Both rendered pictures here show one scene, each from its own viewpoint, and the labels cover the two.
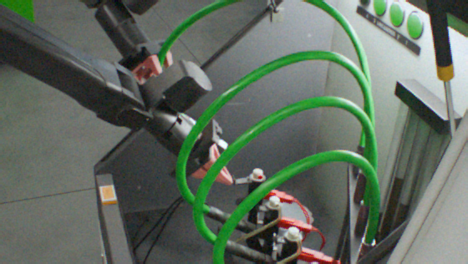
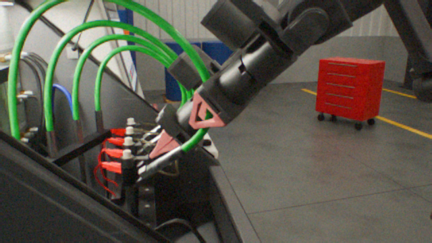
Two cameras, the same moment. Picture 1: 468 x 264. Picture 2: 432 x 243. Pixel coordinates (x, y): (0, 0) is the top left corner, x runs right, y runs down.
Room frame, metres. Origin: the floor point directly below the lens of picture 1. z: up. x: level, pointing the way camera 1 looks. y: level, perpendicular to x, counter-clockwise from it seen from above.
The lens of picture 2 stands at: (1.42, 0.23, 1.39)
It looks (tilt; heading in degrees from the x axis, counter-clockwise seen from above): 17 degrees down; 188
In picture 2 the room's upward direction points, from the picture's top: straight up
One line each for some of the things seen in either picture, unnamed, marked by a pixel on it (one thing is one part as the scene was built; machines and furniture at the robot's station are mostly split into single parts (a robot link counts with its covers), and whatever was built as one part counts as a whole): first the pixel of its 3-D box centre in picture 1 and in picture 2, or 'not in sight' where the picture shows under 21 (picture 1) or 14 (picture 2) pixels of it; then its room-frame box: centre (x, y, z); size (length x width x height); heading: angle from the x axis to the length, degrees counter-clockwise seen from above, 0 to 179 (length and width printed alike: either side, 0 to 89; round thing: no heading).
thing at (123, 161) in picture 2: (246, 225); (136, 202); (0.79, -0.04, 1.01); 0.05 x 0.03 x 0.21; 110
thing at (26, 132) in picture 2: not in sight; (19, 95); (0.66, -0.38, 1.20); 0.13 x 0.03 x 0.31; 20
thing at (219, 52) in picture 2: not in sight; (201, 73); (-4.22, -0.85, 0.51); 1.20 x 0.85 x 1.02; 112
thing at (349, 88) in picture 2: not in sight; (347, 92); (-3.46, 1.30, 0.43); 0.70 x 0.46 x 0.86; 49
